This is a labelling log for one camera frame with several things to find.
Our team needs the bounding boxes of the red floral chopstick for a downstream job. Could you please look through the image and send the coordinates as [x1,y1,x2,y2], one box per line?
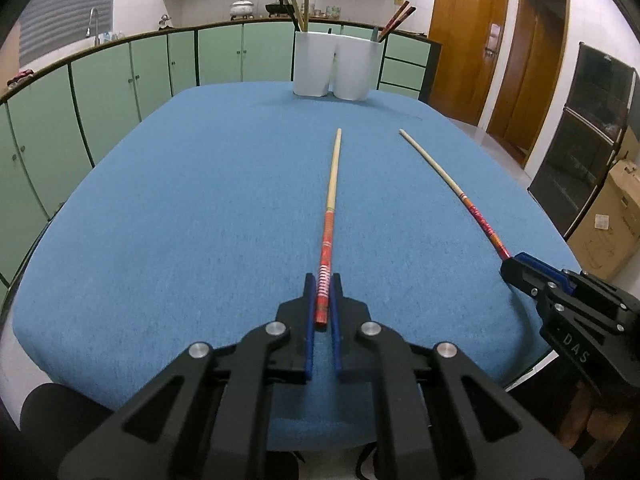
[378,0,411,42]
[398,129,513,261]
[381,6,417,42]
[314,128,344,332]

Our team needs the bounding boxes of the wooden door with frame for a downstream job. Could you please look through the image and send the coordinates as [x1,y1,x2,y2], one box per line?
[486,0,571,168]

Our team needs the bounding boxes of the green base kitchen cabinets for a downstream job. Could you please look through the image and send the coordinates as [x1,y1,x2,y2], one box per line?
[0,19,443,301]

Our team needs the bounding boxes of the brown cardboard box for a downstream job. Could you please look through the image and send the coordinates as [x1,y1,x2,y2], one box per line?
[567,127,640,281]

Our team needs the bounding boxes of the blue tablecloth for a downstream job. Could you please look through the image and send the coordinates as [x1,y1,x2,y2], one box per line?
[10,82,583,453]

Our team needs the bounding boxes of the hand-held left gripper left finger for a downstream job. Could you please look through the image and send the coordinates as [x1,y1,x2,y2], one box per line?
[60,274,316,480]

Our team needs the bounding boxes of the black glass-front cabinet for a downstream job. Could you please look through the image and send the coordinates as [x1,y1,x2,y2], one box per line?
[527,42,640,241]

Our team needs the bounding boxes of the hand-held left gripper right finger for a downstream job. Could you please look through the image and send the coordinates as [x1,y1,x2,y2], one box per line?
[330,274,583,480]

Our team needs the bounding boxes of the white utensil holder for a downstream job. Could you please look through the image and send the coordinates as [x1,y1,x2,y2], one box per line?
[292,30,385,102]

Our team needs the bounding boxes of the grey window blind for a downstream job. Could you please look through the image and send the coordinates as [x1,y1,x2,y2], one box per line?
[17,0,118,68]

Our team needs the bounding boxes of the person's right hand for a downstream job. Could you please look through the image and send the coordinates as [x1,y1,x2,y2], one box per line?
[560,385,626,451]

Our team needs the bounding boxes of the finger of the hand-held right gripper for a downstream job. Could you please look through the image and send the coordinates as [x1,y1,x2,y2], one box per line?
[501,258,556,311]
[515,253,581,293]

